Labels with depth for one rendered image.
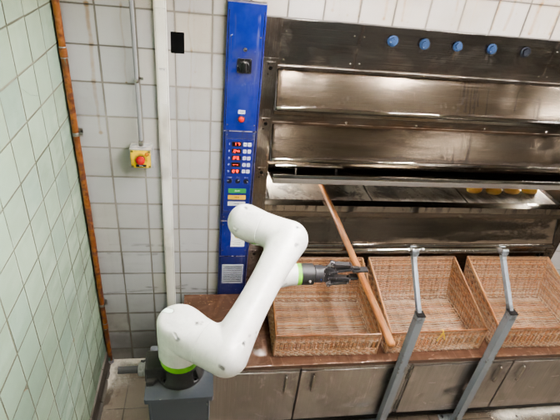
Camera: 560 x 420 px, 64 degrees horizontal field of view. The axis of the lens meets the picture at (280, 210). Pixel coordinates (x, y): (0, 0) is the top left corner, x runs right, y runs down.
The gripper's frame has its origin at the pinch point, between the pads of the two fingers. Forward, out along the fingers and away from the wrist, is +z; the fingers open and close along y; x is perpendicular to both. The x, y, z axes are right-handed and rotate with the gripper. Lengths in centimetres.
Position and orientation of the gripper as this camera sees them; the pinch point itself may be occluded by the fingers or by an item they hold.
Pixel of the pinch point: (358, 272)
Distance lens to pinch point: 200.4
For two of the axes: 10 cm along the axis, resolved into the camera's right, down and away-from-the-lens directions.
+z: 9.8, 0.1, 1.8
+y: -1.0, 8.4, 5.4
